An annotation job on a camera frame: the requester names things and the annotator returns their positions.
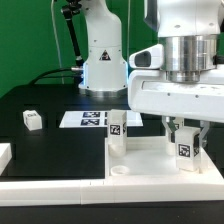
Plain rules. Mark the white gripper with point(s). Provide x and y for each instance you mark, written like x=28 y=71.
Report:
x=149 y=92

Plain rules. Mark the white square table top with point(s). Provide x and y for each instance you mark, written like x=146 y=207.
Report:
x=147 y=156

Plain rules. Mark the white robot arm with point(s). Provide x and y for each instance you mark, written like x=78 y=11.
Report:
x=181 y=76

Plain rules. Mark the white L-shaped obstacle fence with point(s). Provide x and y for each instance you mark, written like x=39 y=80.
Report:
x=110 y=189

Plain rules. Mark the white marker sheet with tags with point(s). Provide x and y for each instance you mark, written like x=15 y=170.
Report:
x=82 y=119

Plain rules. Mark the white block at left edge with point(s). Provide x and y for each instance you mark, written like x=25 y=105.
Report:
x=5 y=155

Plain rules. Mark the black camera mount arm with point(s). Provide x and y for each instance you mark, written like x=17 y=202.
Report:
x=69 y=10

